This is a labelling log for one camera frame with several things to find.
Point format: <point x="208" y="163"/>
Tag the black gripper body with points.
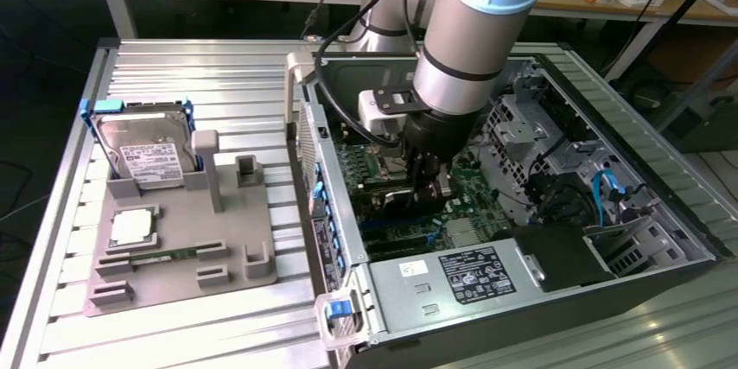
<point x="441" y="133"/>

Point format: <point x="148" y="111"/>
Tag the black graphics card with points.
<point x="381" y="209"/>

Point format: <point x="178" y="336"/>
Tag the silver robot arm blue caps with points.
<point x="461" y="40"/>

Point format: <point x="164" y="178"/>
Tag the green motherboard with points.
<point x="467" y="174"/>

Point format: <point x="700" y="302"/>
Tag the CPU socket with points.
<point x="389" y="166"/>

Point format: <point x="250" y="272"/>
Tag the silver chipset heatsink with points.
<point x="461" y="230"/>

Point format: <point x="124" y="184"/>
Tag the silver metal disk bay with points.
<point x="542" y="140"/>

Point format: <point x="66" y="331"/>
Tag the grey power supply with label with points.
<point x="415" y="300"/>

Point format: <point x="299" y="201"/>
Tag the black air shroud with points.
<point x="565" y="261"/>

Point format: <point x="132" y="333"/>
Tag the blue case latch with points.
<point x="339" y="308"/>

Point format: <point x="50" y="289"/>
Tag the grey vented disk bay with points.
<point x="629" y="256"/>

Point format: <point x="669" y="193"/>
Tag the black open PC case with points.
<point x="577" y="313"/>

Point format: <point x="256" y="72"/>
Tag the green RAM stick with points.
<point x="167" y="253"/>

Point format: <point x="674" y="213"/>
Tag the hard disk in blue carrier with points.
<point x="150" y="157"/>

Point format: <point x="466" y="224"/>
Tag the grey parts rack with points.
<point x="172" y="282"/>

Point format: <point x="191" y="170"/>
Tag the silver CPU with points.
<point x="132" y="228"/>

